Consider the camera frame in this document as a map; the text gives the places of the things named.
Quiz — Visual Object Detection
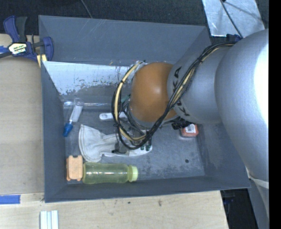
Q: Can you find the clear tube with blue cap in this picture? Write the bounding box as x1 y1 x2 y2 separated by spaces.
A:
62 98 84 137

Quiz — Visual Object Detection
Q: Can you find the grey metal bin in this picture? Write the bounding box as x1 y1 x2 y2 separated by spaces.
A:
37 15 252 203

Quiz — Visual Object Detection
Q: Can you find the black cylinder on white bracket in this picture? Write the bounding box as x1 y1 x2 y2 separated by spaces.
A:
171 118 189 130

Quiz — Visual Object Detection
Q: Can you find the yellow-green clear plastic bottle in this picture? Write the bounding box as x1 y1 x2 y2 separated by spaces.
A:
82 162 139 185

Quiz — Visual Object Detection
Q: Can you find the small orange box with label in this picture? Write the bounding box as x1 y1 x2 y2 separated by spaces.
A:
180 124 199 138

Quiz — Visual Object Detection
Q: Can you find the pale wood flat board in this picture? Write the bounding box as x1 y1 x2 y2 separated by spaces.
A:
0 34 45 196

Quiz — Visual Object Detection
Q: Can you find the white cloth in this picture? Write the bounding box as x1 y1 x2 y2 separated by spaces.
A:
78 124 153 163

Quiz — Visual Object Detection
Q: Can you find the white plastic piece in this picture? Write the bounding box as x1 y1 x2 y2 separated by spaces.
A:
98 112 127 122

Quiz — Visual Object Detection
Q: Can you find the orange sponge block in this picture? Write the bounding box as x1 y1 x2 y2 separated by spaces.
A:
66 155 84 182

